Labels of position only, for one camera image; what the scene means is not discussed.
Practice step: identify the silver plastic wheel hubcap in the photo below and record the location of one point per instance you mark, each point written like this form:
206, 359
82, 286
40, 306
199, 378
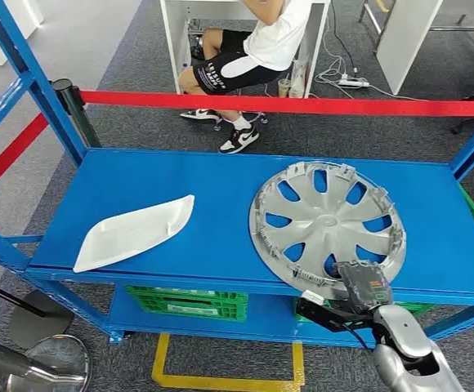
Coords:
326, 222

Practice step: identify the white desk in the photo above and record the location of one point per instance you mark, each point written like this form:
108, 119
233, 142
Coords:
175, 32

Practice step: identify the long red barrier belt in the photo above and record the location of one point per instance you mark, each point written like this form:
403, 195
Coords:
261, 103

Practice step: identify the short red barrier belt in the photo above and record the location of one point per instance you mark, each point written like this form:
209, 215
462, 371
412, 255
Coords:
8, 157

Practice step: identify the dark stanchion with black pole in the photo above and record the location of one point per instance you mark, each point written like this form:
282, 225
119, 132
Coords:
41, 324

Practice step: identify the white panel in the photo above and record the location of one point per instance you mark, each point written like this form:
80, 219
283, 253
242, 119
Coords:
408, 38

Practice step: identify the white plastic trim part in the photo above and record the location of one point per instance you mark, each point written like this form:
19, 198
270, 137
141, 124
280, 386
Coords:
131, 235

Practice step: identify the drink cup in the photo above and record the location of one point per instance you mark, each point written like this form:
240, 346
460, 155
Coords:
283, 89

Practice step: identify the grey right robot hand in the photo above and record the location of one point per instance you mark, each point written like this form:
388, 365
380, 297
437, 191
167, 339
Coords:
363, 284

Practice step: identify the chair wheel base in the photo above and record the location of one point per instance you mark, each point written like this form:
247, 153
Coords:
241, 116

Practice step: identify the white bag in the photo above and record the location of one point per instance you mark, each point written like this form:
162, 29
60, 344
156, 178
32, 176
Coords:
298, 81

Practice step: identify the white power strip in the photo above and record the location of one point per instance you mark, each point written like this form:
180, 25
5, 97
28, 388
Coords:
353, 82

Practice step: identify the blue metal shelf rack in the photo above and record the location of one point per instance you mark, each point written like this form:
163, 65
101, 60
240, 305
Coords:
221, 227

